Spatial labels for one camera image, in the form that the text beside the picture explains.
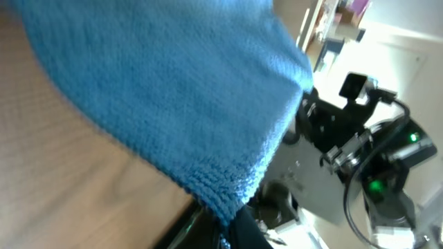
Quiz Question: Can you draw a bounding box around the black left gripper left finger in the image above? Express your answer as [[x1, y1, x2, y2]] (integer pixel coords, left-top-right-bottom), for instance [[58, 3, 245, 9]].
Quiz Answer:
[[153, 202, 222, 249]]

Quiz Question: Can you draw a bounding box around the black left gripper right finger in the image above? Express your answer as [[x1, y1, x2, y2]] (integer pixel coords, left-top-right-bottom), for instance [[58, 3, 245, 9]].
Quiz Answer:
[[230, 205, 273, 249]]

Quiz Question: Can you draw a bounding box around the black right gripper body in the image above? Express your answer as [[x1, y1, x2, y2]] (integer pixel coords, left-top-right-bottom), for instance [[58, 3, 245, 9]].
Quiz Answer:
[[283, 73, 378, 154]]

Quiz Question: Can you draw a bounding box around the blue microfiber cloth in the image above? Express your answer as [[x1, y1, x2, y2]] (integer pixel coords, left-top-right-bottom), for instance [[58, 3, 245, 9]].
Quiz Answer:
[[11, 0, 313, 248]]

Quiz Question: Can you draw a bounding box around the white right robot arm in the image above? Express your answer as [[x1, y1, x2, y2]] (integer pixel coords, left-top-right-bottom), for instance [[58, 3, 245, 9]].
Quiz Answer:
[[255, 73, 437, 248]]

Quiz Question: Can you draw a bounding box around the white background shelf unit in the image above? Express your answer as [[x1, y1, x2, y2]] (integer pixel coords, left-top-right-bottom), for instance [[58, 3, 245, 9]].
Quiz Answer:
[[297, 0, 370, 72]]

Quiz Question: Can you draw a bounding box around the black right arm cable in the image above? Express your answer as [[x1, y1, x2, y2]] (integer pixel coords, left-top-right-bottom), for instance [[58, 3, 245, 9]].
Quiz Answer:
[[342, 88, 413, 249]]

